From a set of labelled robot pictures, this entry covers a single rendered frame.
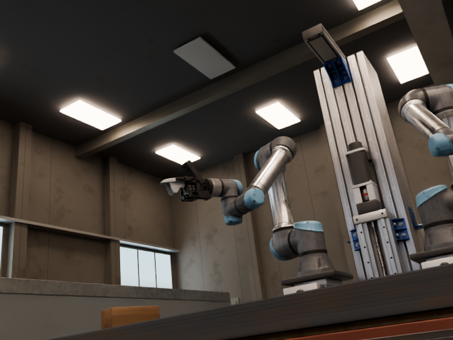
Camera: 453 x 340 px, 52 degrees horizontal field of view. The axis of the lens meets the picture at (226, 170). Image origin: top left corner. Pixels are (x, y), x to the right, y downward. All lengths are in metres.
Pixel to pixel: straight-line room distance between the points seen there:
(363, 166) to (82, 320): 1.22
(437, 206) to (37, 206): 9.89
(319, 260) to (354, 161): 0.44
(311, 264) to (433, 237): 0.46
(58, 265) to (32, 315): 9.64
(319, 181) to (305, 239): 10.27
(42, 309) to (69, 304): 0.09
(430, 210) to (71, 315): 1.25
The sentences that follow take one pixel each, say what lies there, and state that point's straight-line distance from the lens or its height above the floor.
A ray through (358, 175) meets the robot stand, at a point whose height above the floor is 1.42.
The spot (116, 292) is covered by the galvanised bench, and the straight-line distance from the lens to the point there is 1.63.
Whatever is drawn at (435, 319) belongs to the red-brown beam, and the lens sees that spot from 0.67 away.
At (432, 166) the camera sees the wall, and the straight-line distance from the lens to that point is 11.50.
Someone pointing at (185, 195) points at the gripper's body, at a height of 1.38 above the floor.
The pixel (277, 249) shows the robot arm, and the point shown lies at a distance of 2.03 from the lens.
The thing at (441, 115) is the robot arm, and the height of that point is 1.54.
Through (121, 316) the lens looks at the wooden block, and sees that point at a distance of 1.09.
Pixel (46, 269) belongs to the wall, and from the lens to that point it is 10.85.
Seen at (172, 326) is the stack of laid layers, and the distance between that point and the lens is 0.86.
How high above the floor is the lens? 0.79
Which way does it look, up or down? 22 degrees up
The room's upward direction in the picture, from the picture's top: 7 degrees counter-clockwise
